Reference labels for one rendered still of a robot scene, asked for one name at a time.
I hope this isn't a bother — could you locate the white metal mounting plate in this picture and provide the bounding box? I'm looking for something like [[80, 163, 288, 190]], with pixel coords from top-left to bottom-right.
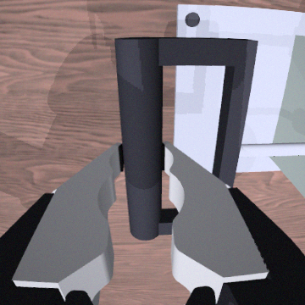
[[173, 4, 305, 173]]

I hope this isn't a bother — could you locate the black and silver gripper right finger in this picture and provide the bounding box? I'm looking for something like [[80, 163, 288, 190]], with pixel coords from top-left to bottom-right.
[[162, 141, 305, 305]]

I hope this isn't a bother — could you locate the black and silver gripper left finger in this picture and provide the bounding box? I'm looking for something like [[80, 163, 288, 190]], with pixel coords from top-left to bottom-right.
[[0, 142, 124, 305]]

